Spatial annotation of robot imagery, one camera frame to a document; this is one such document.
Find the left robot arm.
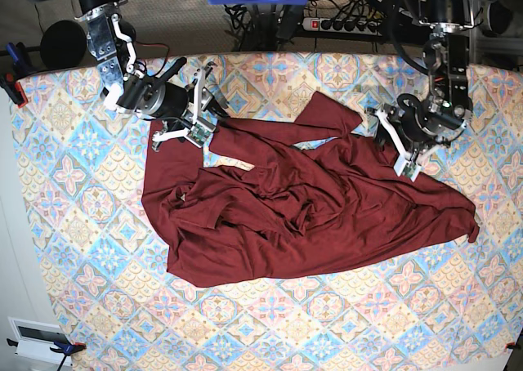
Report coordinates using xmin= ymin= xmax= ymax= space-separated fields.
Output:
xmin=366 ymin=0 xmax=496 ymax=178

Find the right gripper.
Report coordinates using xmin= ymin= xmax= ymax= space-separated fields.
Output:
xmin=150 ymin=62 xmax=230 ymax=150

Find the maroon t-shirt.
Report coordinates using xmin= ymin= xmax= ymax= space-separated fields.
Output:
xmin=141 ymin=92 xmax=479 ymax=288

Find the white floor vent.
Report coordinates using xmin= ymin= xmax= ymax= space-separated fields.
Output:
xmin=8 ymin=317 xmax=69 ymax=365

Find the blue clamp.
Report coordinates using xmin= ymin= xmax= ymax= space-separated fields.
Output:
xmin=7 ymin=338 xmax=87 ymax=370
xmin=1 ymin=42 xmax=29 ymax=108

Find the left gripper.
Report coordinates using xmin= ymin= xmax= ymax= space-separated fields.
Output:
xmin=365 ymin=104 xmax=449 ymax=165

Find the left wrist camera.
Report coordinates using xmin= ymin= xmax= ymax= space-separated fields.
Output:
xmin=393 ymin=157 xmax=421 ymax=182

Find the orange clamp right edge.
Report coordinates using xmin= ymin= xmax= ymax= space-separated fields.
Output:
xmin=505 ymin=342 xmax=522 ymax=351

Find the blue clamp upper left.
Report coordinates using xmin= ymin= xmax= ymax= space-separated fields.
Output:
xmin=1 ymin=42 xmax=29 ymax=108

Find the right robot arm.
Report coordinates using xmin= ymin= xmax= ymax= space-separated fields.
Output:
xmin=29 ymin=0 xmax=228 ymax=151

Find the black round stool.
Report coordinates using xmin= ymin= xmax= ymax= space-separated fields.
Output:
xmin=40 ymin=20 xmax=87 ymax=70

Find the blue clamp lower left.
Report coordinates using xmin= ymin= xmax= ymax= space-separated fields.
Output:
xmin=7 ymin=338 xmax=87 ymax=370

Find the patterned tablecloth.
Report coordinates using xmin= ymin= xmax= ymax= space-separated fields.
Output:
xmin=10 ymin=65 xmax=522 ymax=370

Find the white power strip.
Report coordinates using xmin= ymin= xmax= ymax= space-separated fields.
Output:
xmin=302 ymin=17 xmax=381 ymax=36

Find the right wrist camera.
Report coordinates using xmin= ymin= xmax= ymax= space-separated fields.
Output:
xmin=185 ymin=121 xmax=216 ymax=148

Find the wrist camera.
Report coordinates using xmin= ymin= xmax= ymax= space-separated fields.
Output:
xmin=393 ymin=157 xmax=421 ymax=182
xmin=185 ymin=121 xmax=216 ymax=148

